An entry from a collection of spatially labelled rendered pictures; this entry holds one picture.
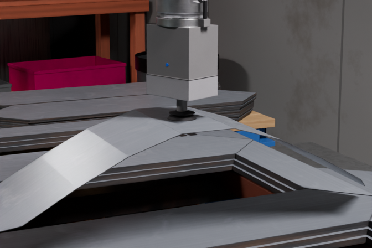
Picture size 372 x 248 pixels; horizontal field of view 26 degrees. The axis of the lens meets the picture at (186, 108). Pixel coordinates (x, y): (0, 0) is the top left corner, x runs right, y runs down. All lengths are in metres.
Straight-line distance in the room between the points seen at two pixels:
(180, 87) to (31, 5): 3.96
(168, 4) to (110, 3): 4.17
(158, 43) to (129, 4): 4.22
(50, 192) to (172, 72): 0.24
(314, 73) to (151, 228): 3.19
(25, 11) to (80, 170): 3.95
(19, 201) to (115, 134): 0.17
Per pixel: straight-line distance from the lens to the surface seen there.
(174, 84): 1.14
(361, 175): 1.73
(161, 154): 1.64
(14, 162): 1.62
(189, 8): 1.13
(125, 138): 1.14
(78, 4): 5.19
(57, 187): 1.09
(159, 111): 1.23
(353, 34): 4.13
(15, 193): 1.15
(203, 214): 1.29
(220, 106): 2.15
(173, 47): 1.14
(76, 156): 1.15
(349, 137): 4.22
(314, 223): 1.27
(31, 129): 1.89
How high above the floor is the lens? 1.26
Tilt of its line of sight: 12 degrees down
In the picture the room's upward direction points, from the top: straight up
